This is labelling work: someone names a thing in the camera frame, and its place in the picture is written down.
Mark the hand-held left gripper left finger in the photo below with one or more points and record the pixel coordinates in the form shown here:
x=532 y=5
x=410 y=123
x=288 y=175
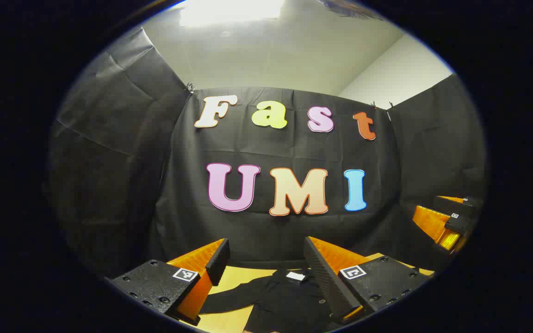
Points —
x=218 y=261

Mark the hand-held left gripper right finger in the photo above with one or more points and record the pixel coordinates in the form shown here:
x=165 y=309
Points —
x=324 y=277

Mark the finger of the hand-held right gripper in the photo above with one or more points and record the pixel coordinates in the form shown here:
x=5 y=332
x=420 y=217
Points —
x=454 y=206
x=433 y=224

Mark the black button shirt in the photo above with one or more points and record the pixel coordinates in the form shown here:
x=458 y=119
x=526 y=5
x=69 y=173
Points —
x=289 y=300

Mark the person's head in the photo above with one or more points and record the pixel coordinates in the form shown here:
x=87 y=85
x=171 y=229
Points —
x=350 y=9

